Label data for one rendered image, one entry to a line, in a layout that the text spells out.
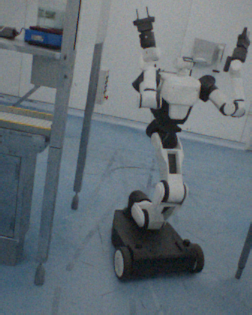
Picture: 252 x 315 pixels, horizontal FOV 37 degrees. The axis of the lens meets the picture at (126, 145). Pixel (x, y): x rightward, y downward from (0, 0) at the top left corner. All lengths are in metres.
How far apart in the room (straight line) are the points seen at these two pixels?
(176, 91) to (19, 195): 1.12
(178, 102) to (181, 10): 3.47
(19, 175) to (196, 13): 4.12
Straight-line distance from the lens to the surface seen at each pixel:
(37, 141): 2.07
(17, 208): 2.32
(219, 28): 5.77
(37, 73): 2.22
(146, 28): 2.17
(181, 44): 5.74
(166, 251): 2.58
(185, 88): 2.37
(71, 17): 1.87
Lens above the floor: 1.56
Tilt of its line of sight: 18 degrees down
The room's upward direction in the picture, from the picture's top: 11 degrees clockwise
